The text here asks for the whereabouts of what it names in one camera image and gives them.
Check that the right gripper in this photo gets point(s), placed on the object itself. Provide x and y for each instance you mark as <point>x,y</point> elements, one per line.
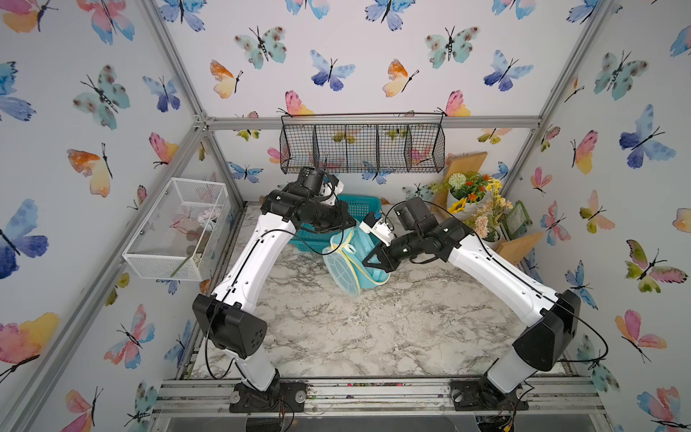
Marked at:
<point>383,262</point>

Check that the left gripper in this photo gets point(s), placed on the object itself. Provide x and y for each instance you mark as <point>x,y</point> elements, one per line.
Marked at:
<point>336,222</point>

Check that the teal mesh laundry bag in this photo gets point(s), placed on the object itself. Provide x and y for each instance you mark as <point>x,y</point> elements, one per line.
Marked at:
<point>344,260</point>

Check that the white pot yellow pink flowers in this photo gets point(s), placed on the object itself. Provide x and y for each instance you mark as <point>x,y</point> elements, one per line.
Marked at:
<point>486,220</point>

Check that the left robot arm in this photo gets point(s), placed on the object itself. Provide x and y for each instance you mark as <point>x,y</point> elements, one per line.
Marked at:
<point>227,316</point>

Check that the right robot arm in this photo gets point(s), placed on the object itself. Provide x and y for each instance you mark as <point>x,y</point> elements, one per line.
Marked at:
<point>550,318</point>

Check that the white pot orange flowers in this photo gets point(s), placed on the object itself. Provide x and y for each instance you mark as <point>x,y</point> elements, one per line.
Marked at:
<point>465,192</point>

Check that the green framed small board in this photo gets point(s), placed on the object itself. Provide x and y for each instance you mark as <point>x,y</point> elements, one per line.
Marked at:
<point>516,222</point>

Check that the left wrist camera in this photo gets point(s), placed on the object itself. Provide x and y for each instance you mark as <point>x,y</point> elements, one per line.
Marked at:
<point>332,187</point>

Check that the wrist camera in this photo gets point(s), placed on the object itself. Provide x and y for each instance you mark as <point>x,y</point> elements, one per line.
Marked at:
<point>376,224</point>
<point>332,187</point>

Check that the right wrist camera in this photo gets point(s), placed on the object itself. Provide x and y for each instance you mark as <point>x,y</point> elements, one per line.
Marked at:
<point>376,224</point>

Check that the black wire wall basket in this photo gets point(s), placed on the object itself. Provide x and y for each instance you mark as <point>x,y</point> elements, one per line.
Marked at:
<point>363,143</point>

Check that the white mesh wall box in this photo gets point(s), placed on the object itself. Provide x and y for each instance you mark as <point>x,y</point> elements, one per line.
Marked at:
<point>179,234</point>

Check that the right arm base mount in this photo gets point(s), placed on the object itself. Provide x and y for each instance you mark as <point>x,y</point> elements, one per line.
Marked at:
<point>482,395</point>

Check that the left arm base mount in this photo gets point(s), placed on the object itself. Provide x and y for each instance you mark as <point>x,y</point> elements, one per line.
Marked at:
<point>280,396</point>

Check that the aluminium front rail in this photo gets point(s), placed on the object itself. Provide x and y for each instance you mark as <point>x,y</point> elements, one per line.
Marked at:
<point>340,397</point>

